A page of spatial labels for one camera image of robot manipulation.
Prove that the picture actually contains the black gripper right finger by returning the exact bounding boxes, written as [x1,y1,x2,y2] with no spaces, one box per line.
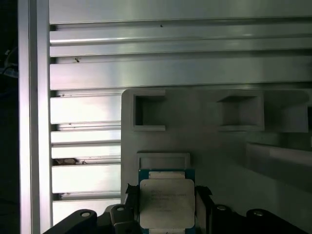
[195,184,309,234]

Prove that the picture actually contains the grey parts rack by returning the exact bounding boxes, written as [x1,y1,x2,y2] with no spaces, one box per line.
[120,88,312,234]

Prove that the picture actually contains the silver CPU green board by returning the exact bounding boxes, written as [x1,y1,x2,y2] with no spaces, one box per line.
[138,168,196,230]

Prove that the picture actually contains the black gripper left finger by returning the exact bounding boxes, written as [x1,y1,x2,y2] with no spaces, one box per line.
[42,182,141,234]

